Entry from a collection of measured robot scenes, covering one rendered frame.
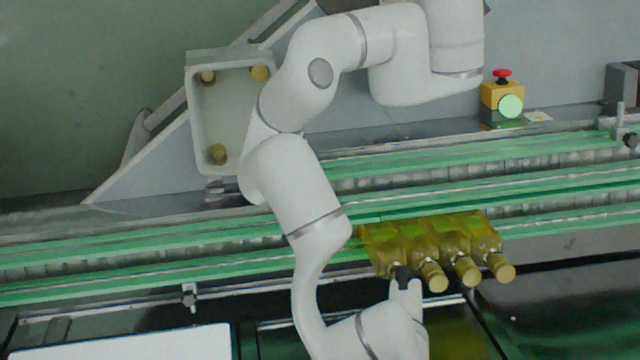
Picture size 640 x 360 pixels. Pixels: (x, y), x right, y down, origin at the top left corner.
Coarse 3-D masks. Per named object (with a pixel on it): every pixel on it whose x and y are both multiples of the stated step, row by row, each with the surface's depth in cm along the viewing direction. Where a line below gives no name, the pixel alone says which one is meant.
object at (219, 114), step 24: (192, 72) 140; (216, 72) 148; (240, 72) 148; (192, 96) 142; (216, 96) 149; (240, 96) 150; (192, 120) 143; (216, 120) 151; (240, 120) 152; (240, 144) 153; (216, 168) 149
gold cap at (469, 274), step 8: (456, 264) 129; (464, 264) 128; (472, 264) 127; (456, 272) 129; (464, 272) 126; (472, 272) 126; (480, 272) 126; (464, 280) 126; (472, 280) 126; (480, 280) 127
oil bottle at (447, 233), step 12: (420, 216) 146; (432, 216) 144; (444, 216) 143; (432, 228) 139; (444, 228) 138; (456, 228) 138; (444, 240) 134; (456, 240) 134; (468, 240) 134; (444, 252) 133; (456, 252) 132; (468, 252) 133; (444, 264) 134
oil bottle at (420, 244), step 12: (396, 228) 142; (408, 228) 140; (420, 228) 140; (408, 240) 135; (420, 240) 135; (432, 240) 135; (408, 252) 133; (420, 252) 132; (432, 252) 132; (408, 264) 134
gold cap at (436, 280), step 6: (426, 264) 129; (432, 264) 129; (426, 270) 128; (432, 270) 127; (438, 270) 127; (426, 276) 127; (432, 276) 125; (438, 276) 125; (444, 276) 125; (426, 282) 127; (432, 282) 125; (438, 282) 126; (444, 282) 126; (432, 288) 126; (438, 288) 126; (444, 288) 126
